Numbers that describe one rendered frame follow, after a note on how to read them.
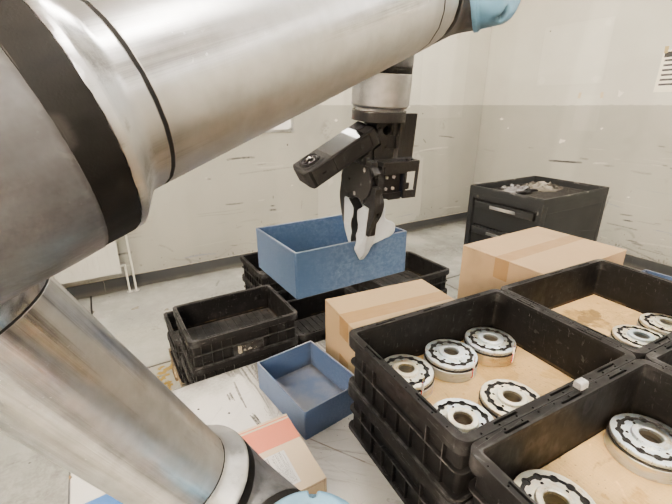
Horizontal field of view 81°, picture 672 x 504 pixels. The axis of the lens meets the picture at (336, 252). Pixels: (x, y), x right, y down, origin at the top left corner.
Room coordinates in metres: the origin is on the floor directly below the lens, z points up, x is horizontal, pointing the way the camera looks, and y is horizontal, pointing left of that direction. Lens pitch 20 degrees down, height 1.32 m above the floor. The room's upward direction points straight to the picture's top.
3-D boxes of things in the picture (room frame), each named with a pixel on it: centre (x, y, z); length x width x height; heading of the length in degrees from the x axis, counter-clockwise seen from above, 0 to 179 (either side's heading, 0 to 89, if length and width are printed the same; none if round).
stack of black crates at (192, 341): (1.33, 0.39, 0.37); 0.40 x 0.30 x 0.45; 121
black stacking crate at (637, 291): (0.78, -0.62, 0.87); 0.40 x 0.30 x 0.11; 118
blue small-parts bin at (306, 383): (0.73, 0.06, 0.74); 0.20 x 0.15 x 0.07; 38
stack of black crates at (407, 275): (1.75, -0.30, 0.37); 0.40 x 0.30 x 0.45; 121
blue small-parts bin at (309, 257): (0.62, 0.01, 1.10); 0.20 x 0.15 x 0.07; 121
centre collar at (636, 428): (0.45, -0.47, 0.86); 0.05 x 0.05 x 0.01
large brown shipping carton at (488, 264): (1.18, -0.66, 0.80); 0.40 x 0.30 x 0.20; 122
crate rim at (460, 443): (0.60, -0.26, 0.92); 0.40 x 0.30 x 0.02; 118
